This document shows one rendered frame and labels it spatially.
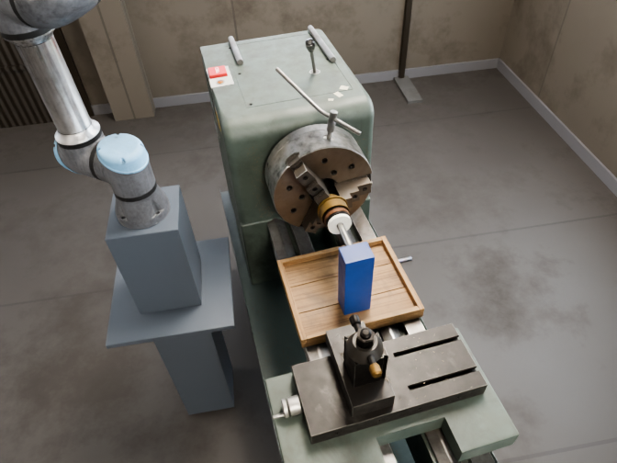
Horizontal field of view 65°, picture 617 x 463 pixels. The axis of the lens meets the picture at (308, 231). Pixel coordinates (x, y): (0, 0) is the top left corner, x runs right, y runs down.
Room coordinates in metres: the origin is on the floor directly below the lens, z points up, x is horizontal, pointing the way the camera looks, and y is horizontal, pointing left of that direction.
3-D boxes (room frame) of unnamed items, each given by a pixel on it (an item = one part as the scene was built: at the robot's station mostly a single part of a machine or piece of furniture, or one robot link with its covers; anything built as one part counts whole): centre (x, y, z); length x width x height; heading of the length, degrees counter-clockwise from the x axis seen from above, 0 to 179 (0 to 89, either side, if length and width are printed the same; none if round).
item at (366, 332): (0.56, -0.11, 1.17); 0.04 x 0.04 x 0.04
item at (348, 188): (1.13, -0.15, 1.09); 0.12 x 0.11 x 0.05; 103
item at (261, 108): (1.56, 0.07, 1.06); 0.59 x 0.48 x 0.39; 13
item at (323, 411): (0.57, -0.17, 0.95); 0.43 x 0.18 x 0.04; 103
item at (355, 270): (0.85, -0.12, 1.00); 0.08 x 0.06 x 0.23; 103
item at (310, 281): (0.91, -0.11, 0.88); 0.36 x 0.30 x 0.04; 103
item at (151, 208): (1.06, 0.47, 1.15); 0.15 x 0.15 x 0.10
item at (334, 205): (1.03, -0.08, 1.08); 0.09 x 0.09 x 0.09; 13
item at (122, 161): (1.06, 0.48, 1.27); 0.13 x 0.12 x 0.14; 63
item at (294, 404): (0.51, 0.07, 0.95); 0.07 x 0.04 x 0.04; 103
